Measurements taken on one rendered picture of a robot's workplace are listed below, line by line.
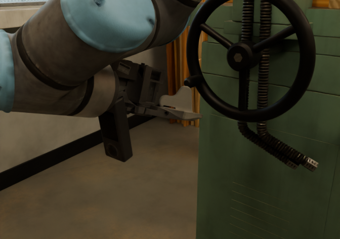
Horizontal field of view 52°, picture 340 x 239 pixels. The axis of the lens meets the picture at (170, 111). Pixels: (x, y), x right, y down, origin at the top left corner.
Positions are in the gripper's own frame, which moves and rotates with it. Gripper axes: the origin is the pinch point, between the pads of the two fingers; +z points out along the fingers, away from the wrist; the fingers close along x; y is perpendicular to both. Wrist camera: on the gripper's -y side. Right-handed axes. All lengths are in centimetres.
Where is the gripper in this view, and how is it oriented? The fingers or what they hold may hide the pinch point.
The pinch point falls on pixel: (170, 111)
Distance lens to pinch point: 68.7
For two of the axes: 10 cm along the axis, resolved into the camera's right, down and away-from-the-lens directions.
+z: 5.8, 0.7, 8.1
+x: -7.9, -2.1, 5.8
